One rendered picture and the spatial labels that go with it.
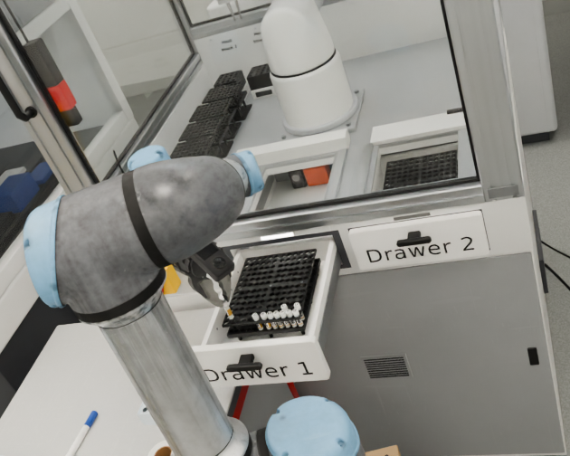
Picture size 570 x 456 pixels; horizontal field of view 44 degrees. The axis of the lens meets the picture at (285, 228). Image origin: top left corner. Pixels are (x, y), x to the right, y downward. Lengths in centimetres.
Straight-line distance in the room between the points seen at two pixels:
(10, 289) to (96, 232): 130
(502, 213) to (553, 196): 158
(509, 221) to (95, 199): 99
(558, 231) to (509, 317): 123
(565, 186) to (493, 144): 173
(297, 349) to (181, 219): 65
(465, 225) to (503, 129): 23
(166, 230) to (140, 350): 17
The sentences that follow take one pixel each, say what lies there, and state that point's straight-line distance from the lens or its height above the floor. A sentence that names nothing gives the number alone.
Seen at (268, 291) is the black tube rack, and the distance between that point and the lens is 153.
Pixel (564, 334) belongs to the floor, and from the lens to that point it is 252.
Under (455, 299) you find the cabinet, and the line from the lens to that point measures 169.
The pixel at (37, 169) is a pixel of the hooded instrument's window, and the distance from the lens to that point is 225.
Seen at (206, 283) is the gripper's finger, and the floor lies 105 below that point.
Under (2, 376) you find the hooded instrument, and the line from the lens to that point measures 206.
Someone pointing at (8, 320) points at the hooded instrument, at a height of 84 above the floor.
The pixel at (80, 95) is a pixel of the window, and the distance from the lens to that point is 159.
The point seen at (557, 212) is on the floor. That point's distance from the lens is 301.
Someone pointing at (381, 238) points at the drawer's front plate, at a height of 90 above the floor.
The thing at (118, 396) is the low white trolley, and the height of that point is 76.
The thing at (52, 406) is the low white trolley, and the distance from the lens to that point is 181.
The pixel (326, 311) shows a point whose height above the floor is 87.
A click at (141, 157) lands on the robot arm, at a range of 126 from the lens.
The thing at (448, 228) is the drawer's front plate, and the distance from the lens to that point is 153.
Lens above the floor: 182
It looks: 33 degrees down
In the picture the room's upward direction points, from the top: 22 degrees counter-clockwise
